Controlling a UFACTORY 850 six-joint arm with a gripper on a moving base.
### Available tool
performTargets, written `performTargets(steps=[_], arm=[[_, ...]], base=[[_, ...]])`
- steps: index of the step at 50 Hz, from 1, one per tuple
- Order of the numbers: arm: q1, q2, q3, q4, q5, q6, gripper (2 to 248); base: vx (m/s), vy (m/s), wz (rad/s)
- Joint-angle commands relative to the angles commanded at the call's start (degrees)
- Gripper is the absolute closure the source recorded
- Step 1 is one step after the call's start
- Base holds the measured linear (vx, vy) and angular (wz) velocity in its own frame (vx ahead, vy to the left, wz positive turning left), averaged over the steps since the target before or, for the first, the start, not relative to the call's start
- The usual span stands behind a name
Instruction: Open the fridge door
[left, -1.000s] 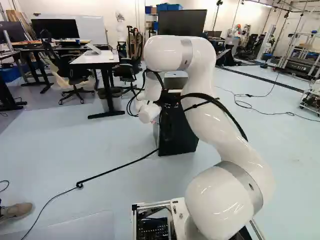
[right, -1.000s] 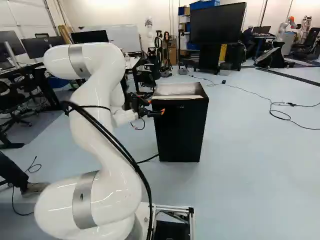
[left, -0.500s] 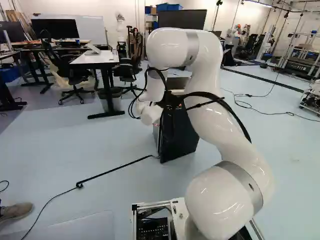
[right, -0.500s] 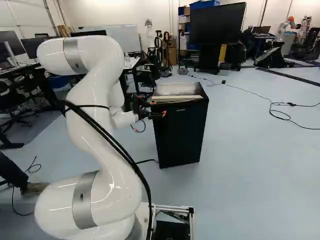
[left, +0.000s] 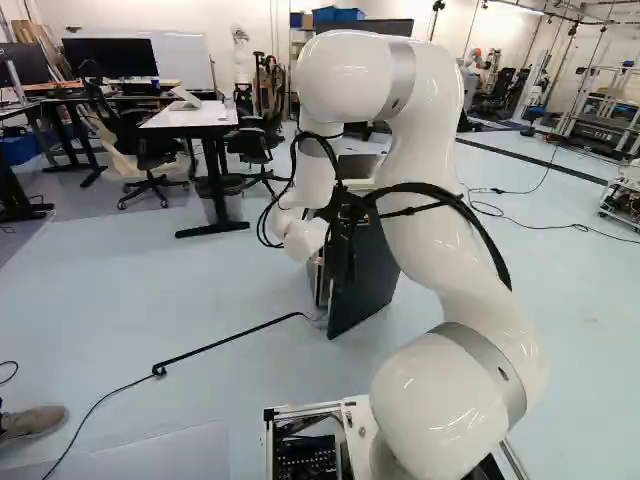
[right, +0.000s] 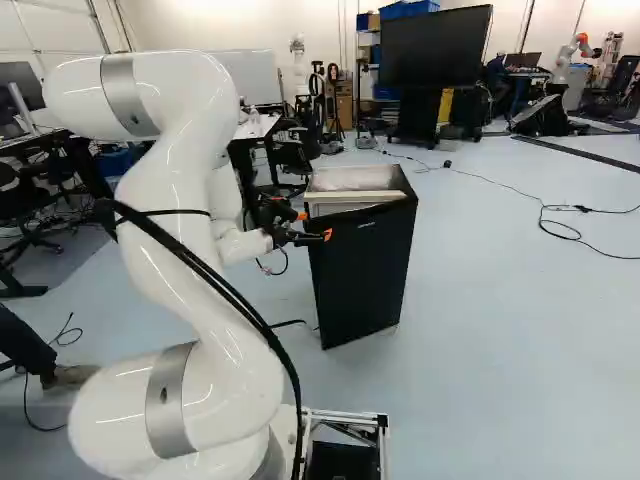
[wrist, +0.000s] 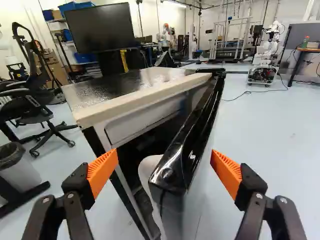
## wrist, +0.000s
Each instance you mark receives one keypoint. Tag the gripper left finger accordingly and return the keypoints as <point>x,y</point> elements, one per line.
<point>98,170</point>

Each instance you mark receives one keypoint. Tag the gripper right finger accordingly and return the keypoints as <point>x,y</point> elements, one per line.
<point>228,172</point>

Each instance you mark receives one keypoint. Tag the glossy black fridge door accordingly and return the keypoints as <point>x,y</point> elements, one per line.
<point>190,155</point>

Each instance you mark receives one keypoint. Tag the grey waste bin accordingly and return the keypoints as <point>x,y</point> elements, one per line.
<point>17,165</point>

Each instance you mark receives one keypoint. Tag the black office chair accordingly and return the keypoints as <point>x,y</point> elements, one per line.
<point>30,110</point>

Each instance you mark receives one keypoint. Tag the white robot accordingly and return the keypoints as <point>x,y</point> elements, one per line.
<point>266,57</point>

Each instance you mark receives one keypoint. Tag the black exercise machine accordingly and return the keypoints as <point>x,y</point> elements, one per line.
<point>32,57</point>

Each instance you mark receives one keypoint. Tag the black computer monitor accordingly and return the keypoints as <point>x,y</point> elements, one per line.
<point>102,35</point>

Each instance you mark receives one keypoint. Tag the wooden desk with black legs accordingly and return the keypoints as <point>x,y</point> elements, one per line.
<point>306,57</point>

